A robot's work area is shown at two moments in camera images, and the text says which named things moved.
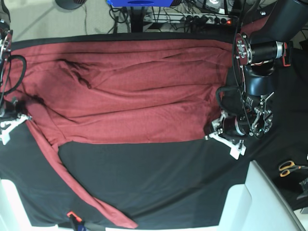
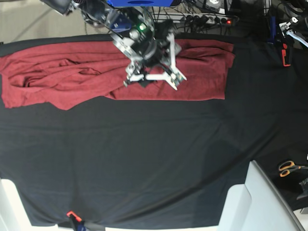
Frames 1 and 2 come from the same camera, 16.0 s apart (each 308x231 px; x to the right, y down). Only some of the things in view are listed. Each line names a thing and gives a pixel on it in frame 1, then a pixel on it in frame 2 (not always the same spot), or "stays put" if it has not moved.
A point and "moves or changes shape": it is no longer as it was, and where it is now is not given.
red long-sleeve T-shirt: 119,90 moves or changes shape
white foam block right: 256,206 stays put
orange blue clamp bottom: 77,222 stays put
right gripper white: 235,150 to 284,27
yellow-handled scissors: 286,168 stays put
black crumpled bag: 304,184 stays put
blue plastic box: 140,3 stays put
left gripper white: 20,107 to 132,71
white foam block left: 13,216 stays put
